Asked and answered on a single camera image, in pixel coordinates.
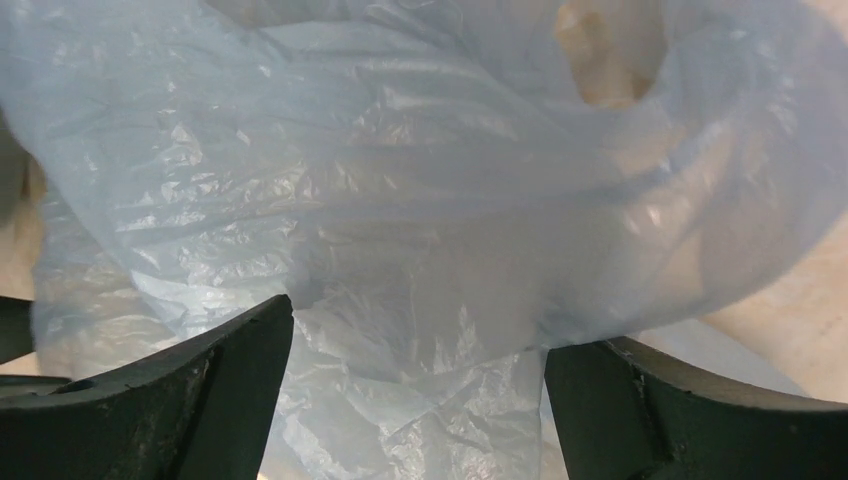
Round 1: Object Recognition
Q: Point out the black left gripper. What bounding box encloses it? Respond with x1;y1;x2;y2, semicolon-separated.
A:
0;296;34;364

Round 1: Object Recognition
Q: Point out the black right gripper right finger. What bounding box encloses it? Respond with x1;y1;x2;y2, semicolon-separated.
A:
544;337;847;480

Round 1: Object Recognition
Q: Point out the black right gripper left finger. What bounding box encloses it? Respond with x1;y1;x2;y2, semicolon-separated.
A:
1;295;294;479

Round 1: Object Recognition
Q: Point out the light blue trash bag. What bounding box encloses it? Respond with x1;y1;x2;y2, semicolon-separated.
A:
1;1;847;479

